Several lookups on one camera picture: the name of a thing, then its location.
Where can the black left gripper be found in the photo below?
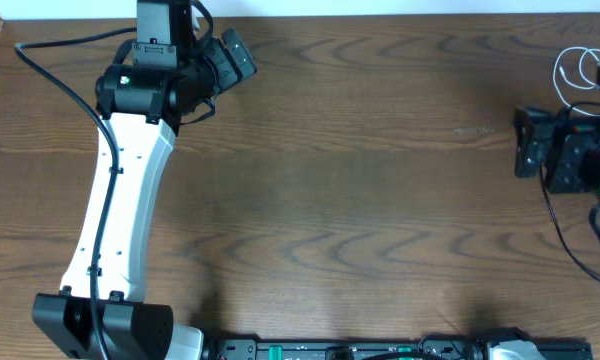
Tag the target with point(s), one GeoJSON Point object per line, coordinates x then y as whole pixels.
{"type": "Point", "coordinates": [225, 62]}

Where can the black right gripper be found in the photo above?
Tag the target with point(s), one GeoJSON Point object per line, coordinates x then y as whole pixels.
{"type": "Point", "coordinates": [573, 139]}

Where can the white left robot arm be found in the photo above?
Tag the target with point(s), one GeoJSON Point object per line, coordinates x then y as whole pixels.
{"type": "Point", "coordinates": [166, 67]}

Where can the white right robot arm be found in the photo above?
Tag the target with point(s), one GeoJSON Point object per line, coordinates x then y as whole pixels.
{"type": "Point", "coordinates": [591, 172]}

